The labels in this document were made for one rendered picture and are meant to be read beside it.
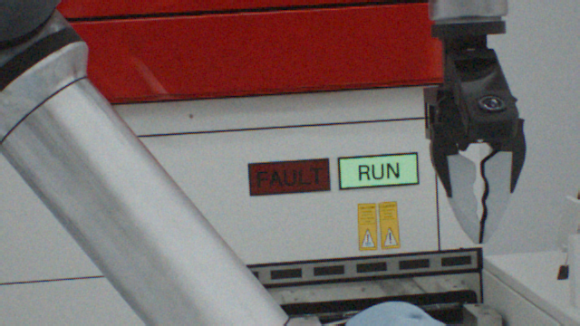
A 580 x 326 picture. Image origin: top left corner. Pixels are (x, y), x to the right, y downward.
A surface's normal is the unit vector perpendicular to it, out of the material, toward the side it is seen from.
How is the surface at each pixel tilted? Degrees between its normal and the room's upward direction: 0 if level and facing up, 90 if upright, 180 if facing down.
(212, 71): 90
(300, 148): 90
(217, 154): 90
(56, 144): 85
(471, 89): 32
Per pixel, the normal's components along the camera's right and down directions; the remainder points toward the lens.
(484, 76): -0.02, -0.78
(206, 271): 0.37, -0.32
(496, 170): 0.10, 0.11
